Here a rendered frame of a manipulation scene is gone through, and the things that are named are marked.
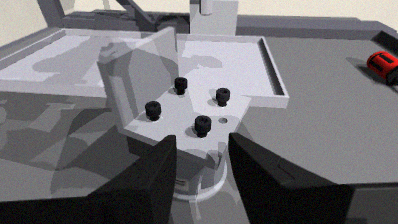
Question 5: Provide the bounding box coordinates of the black socket-head screw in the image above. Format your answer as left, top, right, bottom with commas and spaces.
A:
175, 77, 188, 95
216, 88, 230, 107
145, 101, 161, 121
194, 115, 212, 138

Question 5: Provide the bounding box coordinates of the red hand screwdriver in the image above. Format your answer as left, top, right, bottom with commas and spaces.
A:
367, 51, 398, 86

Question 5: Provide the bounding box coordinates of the blue electric screwdriver barrel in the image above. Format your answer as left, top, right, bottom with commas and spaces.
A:
199, 0, 213, 16

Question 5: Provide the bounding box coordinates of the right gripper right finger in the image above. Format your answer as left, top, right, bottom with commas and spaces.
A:
228, 132, 398, 224

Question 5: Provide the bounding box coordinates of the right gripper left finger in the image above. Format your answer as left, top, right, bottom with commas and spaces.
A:
0, 135, 177, 224

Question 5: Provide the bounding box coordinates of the grey l-shaped bracket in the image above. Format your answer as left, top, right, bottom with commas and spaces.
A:
97, 27, 251, 171

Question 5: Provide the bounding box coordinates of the shiny grey metal cylinder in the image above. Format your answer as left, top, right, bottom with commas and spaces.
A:
172, 153, 227, 203

